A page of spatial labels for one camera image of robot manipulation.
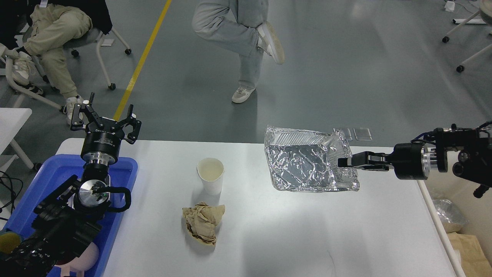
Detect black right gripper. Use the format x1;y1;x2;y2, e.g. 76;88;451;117
337;143;437;180

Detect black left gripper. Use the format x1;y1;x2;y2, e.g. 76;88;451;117
70;92;142;165

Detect aluminium foil container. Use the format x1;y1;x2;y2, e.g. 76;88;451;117
264;126;360;193

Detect white paper cup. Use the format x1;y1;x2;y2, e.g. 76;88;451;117
197;158;224;196

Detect brown paper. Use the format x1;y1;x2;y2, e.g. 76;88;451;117
182;202;226;246
447;232;492;277

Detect pink ceramic mug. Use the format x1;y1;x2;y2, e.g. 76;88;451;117
55;242;100;277

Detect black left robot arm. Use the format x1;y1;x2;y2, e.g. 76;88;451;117
1;93;142;277

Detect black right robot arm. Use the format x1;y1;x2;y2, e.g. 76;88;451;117
337;121;492;199

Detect clear plastic floor plate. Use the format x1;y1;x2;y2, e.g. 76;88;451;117
333;127;353;141

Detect blue plastic tray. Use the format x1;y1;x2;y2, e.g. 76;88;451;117
5;154;138;277

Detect white plastic bin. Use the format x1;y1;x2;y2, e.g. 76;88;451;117
418;175;492;277

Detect grey office chair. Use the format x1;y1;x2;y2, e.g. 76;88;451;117
1;25;132;113

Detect white side table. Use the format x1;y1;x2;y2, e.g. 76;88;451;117
0;107;35;172

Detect crumpled clear plastic bag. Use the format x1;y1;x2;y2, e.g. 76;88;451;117
432;199;469;233

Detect seated person in khaki trousers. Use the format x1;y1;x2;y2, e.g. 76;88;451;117
5;0;113;124

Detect brown paper in bin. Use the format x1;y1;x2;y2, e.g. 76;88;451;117
447;232;492;277

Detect dark teal mug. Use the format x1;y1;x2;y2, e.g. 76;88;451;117
0;231;23;254

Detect standing person in light jeans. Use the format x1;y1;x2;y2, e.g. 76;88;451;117
192;0;285;104

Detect white wheeled stand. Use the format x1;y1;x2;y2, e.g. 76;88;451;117
440;0;491;74

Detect black cables on floor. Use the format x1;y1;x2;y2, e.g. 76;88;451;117
0;171;23;222

